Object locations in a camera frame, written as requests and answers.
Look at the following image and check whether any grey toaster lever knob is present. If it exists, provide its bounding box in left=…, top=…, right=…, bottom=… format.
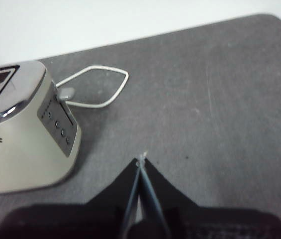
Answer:
left=58, top=87, right=76, bottom=102

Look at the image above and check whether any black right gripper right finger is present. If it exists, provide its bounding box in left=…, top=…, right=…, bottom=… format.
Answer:
left=141, top=157, right=281, bottom=239

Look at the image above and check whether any cream two-slot toaster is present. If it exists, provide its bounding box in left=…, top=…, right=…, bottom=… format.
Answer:
left=0, top=60, right=83, bottom=197

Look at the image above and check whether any white toaster power cable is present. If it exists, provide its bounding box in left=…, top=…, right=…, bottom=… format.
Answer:
left=55, top=65, right=130, bottom=109

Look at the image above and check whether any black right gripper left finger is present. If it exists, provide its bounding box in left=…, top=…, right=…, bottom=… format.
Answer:
left=0, top=158, right=140, bottom=239

